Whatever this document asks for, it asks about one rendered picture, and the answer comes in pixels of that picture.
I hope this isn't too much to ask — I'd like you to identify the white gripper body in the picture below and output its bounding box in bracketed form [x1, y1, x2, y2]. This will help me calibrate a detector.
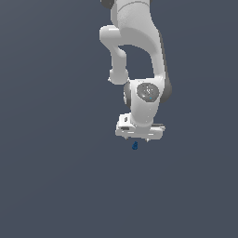
[114, 112, 166, 140]

